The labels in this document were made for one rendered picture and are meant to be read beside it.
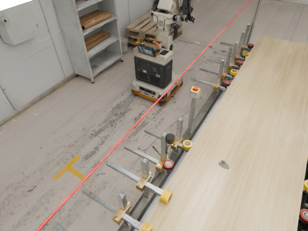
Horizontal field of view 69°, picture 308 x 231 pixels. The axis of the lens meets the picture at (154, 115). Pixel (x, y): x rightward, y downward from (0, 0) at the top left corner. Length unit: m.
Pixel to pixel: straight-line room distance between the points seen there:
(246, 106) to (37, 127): 2.80
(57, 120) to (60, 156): 0.69
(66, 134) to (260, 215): 2.58
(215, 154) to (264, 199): 0.45
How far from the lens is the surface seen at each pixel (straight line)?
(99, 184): 2.77
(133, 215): 1.78
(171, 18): 3.31
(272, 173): 1.89
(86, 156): 3.03
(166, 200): 1.53
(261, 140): 2.06
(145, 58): 3.32
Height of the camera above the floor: 2.34
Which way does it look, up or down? 43 degrees down
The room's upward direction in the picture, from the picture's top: 1 degrees counter-clockwise
